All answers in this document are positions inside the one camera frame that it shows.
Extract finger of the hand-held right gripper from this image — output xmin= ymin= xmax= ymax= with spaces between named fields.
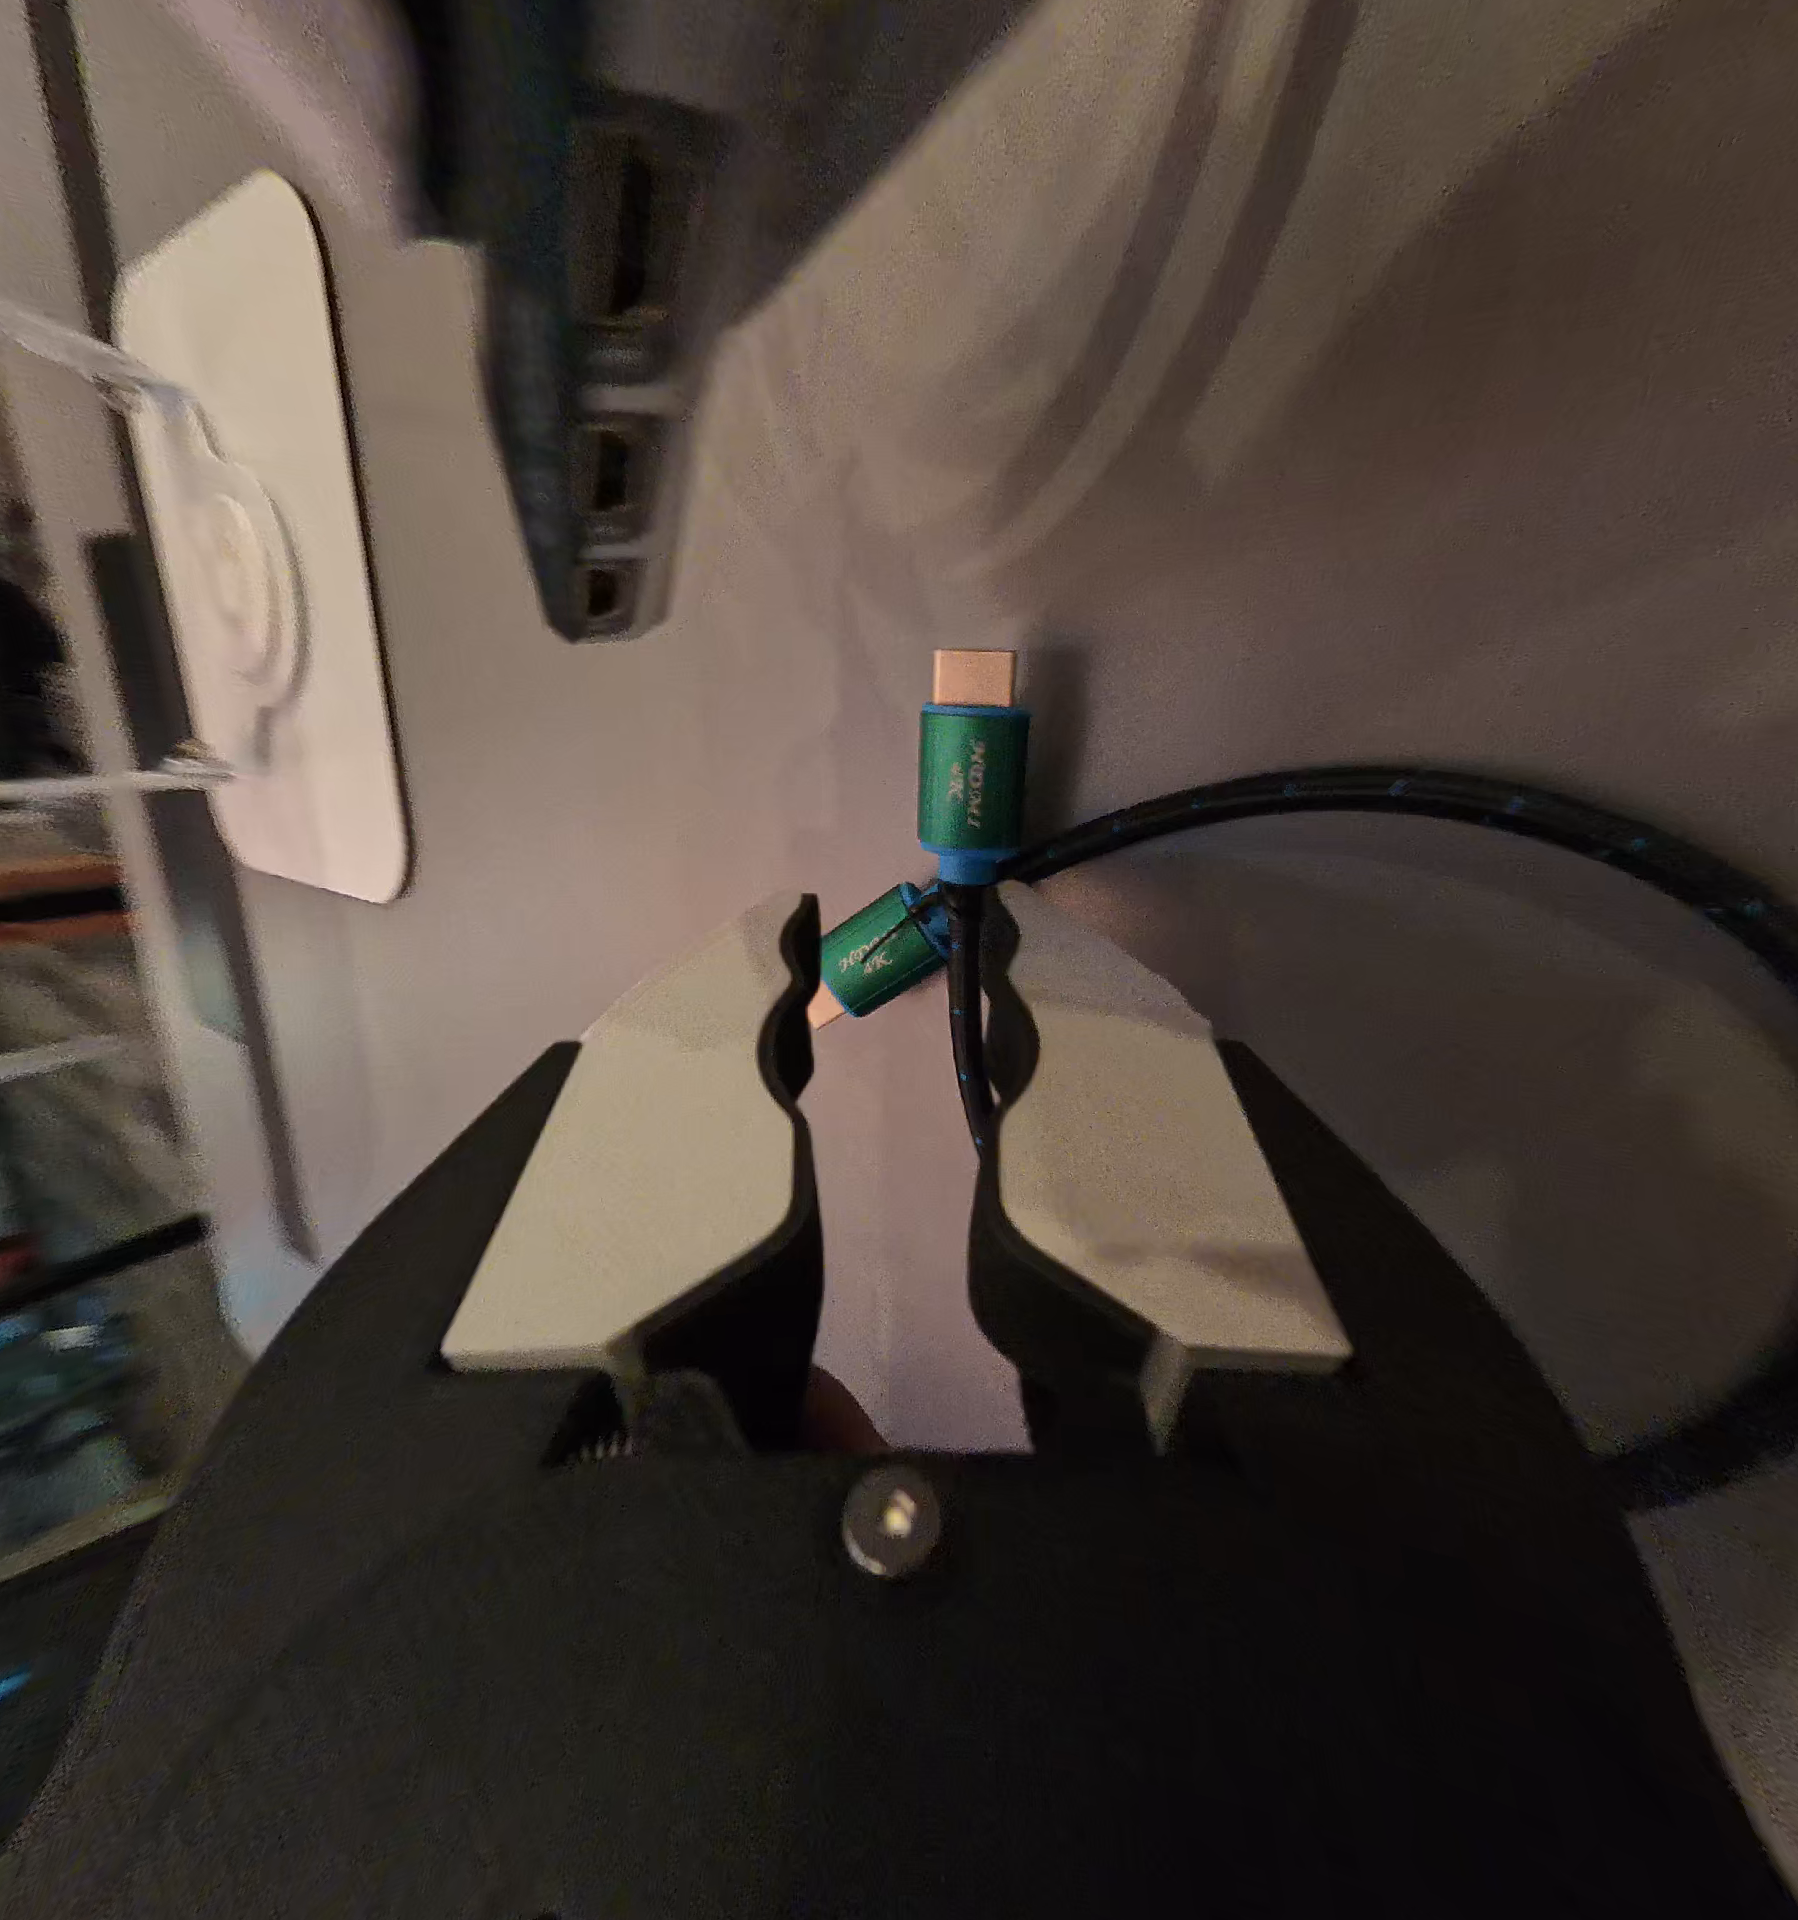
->
xmin=396 ymin=0 xmax=581 ymax=258
xmin=681 ymin=0 xmax=1069 ymax=389

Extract black braided cable green plugs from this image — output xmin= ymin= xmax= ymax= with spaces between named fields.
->
xmin=808 ymin=649 xmax=1798 ymax=1509

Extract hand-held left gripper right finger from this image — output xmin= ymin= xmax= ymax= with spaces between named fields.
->
xmin=968 ymin=880 xmax=1355 ymax=1453

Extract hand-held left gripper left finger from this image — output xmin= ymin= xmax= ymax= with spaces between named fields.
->
xmin=440 ymin=892 xmax=828 ymax=1448

